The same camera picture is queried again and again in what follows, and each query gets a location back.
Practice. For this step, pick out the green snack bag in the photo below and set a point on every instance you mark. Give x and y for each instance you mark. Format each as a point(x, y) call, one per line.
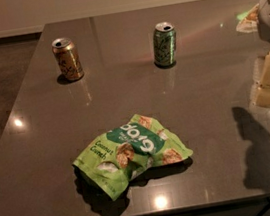
point(118, 156)

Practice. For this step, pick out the green soda can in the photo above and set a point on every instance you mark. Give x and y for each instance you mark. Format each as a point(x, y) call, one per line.
point(164, 38)

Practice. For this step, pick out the orange soda can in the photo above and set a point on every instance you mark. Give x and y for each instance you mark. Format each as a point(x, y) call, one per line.
point(67, 58)

